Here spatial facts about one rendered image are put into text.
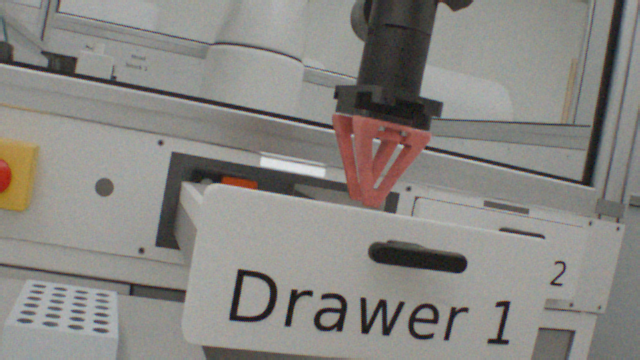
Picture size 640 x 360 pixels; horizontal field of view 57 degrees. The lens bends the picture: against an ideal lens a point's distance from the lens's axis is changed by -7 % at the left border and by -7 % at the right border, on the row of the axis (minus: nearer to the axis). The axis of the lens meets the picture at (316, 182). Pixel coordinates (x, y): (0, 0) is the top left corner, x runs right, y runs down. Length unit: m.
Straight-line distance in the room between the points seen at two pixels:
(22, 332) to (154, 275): 0.30
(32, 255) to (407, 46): 0.48
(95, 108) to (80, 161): 0.06
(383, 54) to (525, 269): 0.21
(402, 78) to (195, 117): 0.29
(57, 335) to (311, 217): 0.21
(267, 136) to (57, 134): 0.24
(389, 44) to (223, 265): 0.23
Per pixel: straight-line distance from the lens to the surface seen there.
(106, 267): 0.75
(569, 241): 0.95
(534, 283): 0.53
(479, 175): 0.86
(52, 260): 0.76
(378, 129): 0.52
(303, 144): 0.76
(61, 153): 0.73
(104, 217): 0.74
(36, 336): 0.49
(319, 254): 0.44
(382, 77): 0.53
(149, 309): 0.69
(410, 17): 0.54
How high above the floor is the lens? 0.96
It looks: 3 degrees down
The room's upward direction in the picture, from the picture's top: 11 degrees clockwise
